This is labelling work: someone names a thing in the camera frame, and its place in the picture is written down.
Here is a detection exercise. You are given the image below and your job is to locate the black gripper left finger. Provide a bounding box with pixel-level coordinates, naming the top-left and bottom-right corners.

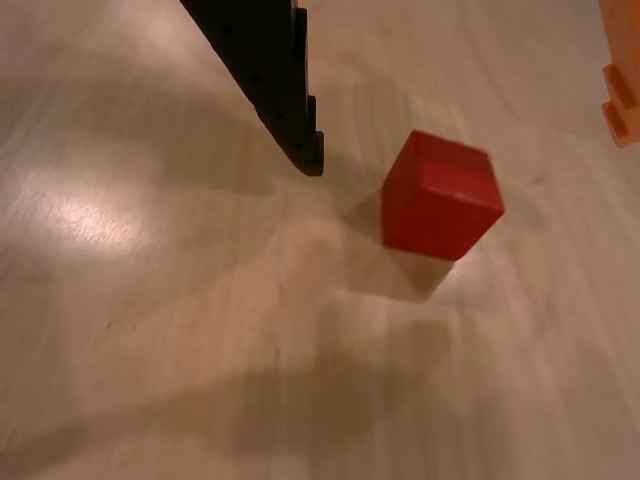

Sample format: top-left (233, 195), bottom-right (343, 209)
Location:
top-left (179, 0), bottom-right (325, 177)

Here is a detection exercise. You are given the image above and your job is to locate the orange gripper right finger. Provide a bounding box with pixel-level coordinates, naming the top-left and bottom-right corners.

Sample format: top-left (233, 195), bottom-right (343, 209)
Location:
top-left (597, 0), bottom-right (640, 149)

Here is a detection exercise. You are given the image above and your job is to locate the red cube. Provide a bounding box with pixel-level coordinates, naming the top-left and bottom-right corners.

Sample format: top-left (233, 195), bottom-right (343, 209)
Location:
top-left (380, 129), bottom-right (506, 262)

